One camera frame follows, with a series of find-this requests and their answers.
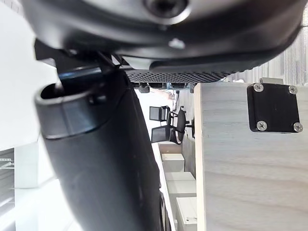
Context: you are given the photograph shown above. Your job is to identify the light wooden cabinet door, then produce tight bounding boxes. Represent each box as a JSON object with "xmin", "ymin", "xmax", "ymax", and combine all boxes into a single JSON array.
[{"xmin": 193, "ymin": 81, "xmax": 308, "ymax": 231}]

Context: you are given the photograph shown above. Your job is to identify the black padded office chair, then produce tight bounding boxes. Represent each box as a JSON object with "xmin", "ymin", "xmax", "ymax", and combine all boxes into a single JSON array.
[{"xmin": 168, "ymin": 105, "xmax": 195, "ymax": 136}]

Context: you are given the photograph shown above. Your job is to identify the white low office cabinet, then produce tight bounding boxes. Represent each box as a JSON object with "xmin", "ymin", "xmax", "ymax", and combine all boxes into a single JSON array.
[{"xmin": 157, "ymin": 141, "xmax": 198, "ymax": 231}]

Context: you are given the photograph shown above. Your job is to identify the black mesh office chair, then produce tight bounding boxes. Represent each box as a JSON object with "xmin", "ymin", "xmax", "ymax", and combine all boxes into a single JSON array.
[
  {"xmin": 149, "ymin": 105, "xmax": 170, "ymax": 122},
  {"xmin": 151, "ymin": 126, "xmax": 184, "ymax": 145}
]

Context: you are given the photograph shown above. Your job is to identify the black square lock plate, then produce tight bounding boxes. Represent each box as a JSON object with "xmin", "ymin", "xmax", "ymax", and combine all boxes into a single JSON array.
[{"xmin": 246, "ymin": 82, "xmax": 304, "ymax": 135}]

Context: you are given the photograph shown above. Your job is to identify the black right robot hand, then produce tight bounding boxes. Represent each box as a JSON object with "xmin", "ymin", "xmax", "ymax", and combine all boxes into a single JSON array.
[{"xmin": 20, "ymin": 0, "xmax": 308, "ymax": 231}]

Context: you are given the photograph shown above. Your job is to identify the grey vertical blinds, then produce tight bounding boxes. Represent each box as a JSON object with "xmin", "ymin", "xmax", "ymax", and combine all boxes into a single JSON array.
[{"xmin": 281, "ymin": 19, "xmax": 308, "ymax": 87}]

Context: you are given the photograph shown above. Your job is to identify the grey metal bracket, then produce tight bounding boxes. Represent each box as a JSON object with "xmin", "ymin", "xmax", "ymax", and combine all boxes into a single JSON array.
[{"xmin": 259, "ymin": 77, "xmax": 284, "ymax": 85}]

